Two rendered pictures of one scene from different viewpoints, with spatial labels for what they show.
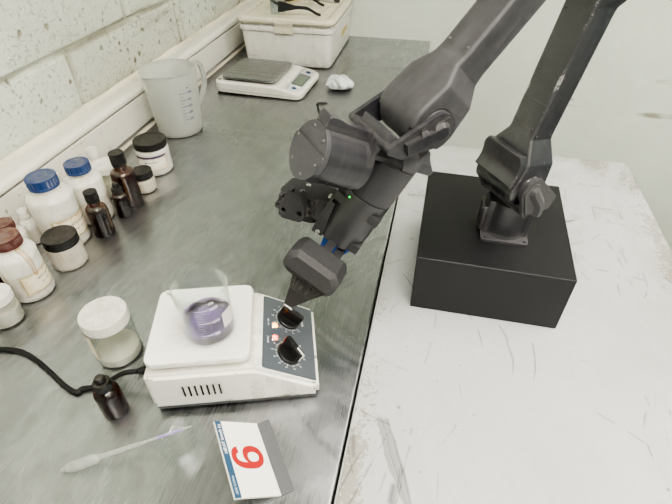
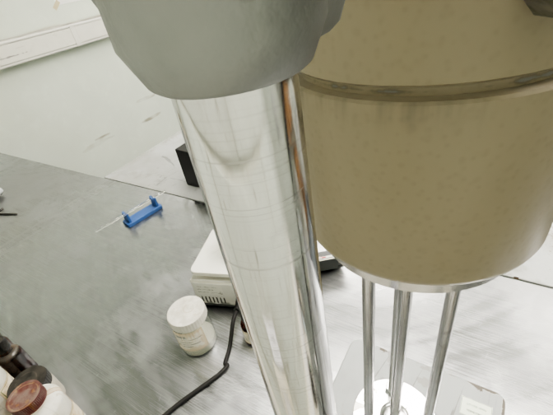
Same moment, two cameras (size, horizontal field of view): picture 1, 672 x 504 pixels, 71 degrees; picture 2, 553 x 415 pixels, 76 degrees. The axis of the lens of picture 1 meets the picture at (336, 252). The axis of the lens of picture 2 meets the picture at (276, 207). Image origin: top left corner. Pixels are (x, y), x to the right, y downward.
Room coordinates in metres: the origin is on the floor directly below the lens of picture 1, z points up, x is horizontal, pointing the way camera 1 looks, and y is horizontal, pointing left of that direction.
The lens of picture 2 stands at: (0.10, 0.56, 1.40)
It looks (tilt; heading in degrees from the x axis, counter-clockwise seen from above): 35 degrees down; 294
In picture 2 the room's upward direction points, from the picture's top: 11 degrees counter-clockwise
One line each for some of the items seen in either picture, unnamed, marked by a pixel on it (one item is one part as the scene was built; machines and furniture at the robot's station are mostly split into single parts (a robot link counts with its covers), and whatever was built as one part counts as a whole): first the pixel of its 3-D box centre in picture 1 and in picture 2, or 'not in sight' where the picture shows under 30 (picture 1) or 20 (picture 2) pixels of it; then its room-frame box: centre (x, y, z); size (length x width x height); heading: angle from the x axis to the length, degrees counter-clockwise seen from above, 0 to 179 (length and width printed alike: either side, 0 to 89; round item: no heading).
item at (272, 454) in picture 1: (253, 455); (318, 256); (0.25, 0.09, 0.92); 0.09 x 0.06 x 0.04; 24
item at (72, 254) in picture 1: (64, 248); (37, 392); (0.59, 0.44, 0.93); 0.05 x 0.05 x 0.06
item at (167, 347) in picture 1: (202, 323); (233, 250); (0.38, 0.16, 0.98); 0.12 x 0.12 x 0.01; 6
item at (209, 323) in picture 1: (202, 307); not in sight; (0.37, 0.15, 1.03); 0.07 x 0.06 x 0.08; 111
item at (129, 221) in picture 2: not in sight; (141, 210); (0.74, 0.00, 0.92); 0.10 x 0.03 x 0.04; 66
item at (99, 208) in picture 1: (97, 212); (11, 357); (0.67, 0.42, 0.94); 0.04 x 0.04 x 0.09
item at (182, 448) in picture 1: (181, 440); not in sight; (0.27, 0.18, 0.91); 0.06 x 0.06 x 0.02
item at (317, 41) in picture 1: (300, 27); not in sight; (1.69, 0.12, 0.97); 0.37 x 0.31 x 0.14; 168
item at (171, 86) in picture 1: (179, 97); not in sight; (1.10, 0.38, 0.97); 0.18 x 0.13 x 0.15; 147
